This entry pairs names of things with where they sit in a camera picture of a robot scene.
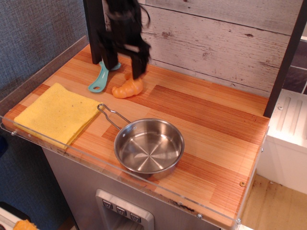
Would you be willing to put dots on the dark wooden post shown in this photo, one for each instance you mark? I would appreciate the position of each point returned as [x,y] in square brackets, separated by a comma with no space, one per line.
[95,21]
[287,60]

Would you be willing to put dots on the clear acrylic table guard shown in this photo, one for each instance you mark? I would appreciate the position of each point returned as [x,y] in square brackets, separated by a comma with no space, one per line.
[203,168]

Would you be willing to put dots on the folded yellow cloth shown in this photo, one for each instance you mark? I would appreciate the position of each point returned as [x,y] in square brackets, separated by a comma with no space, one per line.
[58,116]

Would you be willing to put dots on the white plastic cabinet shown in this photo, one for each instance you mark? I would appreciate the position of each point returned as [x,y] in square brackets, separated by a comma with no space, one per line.
[284,152]

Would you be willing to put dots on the orange plastic croissant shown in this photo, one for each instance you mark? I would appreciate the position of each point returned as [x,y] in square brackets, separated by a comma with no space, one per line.
[131,87]

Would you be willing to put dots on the silver toy fridge dispenser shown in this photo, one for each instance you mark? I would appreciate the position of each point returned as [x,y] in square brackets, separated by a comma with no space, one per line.
[119,214]

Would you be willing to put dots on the stainless steel pan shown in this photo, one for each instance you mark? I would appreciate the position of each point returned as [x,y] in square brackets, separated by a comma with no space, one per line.
[150,148]

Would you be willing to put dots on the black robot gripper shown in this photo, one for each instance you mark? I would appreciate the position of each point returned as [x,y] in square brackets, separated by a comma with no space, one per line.
[125,19]

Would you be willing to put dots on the teal plastic dish brush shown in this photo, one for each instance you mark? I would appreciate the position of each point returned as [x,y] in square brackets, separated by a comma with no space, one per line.
[100,83]

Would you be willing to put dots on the orange object bottom corner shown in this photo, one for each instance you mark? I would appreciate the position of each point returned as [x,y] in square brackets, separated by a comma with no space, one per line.
[24,225]

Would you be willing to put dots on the dark wooden post right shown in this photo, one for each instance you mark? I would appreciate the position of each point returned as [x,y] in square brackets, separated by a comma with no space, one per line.
[287,60]

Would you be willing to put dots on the dark wooden post left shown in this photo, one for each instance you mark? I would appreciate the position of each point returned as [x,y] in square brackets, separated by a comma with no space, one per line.
[95,21]

